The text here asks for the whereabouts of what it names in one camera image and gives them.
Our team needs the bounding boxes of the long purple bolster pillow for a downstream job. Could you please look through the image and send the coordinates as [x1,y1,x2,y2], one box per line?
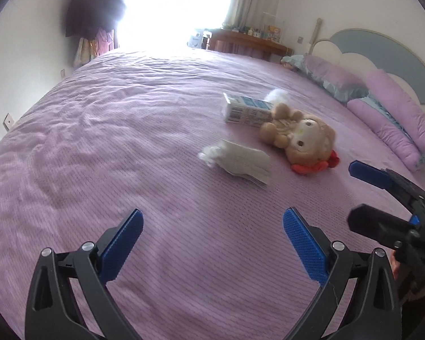
[365,69,425,154]

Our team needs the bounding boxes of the colourful box on desk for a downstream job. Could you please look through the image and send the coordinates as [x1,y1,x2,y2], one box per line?
[262,25,282,43]

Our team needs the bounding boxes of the blue white cloud headboard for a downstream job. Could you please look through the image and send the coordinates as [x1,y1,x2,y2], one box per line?
[309,28,425,112]

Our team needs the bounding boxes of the brown plush toy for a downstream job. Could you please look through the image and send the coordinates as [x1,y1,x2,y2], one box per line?
[259,103,340,175]

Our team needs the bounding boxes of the wooden desk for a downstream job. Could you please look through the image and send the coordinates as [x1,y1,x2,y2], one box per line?
[209,28,293,61]

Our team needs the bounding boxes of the white milk carton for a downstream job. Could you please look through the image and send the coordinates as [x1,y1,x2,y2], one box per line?
[221,93,274,128]

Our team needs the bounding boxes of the purple bed sheet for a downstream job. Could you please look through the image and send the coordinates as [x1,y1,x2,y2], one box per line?
[0,48,425,339]

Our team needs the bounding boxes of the purple pillow with teal trim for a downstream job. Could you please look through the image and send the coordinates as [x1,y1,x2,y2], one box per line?
[280,54,369,104]

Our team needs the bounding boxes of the pink clothes on rack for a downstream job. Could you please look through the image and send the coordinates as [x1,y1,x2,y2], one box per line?
[73,28,117,68]

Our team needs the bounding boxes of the white fluffy ball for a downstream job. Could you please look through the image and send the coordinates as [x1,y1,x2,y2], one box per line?
[264,88,289,105]

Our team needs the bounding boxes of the dark hanging coats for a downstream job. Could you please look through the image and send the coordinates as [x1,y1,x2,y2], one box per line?
[65,0,126,40]

